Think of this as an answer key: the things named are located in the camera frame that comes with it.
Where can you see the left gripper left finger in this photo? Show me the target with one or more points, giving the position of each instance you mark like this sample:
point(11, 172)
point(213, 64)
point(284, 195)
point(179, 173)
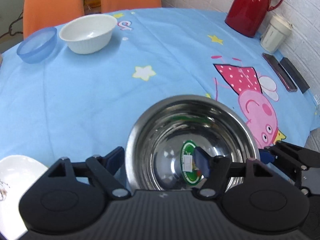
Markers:
point(103, 169)

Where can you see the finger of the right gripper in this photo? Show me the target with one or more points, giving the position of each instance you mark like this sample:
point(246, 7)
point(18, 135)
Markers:
point(267, 156)

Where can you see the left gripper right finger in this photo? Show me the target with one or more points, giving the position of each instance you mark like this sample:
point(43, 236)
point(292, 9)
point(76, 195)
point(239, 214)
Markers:
point(215, 170)

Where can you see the stainless steel bowl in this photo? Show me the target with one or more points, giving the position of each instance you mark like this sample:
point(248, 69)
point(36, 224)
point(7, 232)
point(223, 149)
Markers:
point(160, 150)

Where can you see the white ceramic bowl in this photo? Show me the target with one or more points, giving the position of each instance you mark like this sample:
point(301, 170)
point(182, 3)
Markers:
point(88, 34)

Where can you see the blue translucent plastic bowl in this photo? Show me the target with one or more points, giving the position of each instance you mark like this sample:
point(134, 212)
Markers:
point(38, 46)

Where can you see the blue cartoon tablecloth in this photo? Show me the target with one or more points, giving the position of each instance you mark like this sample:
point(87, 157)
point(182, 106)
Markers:
point(81, 105)

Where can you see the black rectangular box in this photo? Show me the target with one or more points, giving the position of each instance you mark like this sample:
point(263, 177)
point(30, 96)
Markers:
point(295, 74)

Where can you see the smartphone with dark case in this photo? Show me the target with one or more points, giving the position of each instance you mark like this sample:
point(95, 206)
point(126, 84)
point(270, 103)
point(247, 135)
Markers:
point(280, 72)

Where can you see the white plate swirl pattern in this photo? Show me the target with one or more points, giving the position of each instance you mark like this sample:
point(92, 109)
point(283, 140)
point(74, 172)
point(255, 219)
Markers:
point(18, 174)

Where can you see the white lidded cup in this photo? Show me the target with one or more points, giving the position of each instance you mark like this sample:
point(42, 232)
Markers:
point(276, 33)

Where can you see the red thermos jug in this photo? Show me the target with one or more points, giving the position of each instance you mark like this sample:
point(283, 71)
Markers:
point(246, 16)

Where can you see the left orange chair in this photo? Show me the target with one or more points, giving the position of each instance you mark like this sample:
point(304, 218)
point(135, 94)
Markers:
point(39, 14)

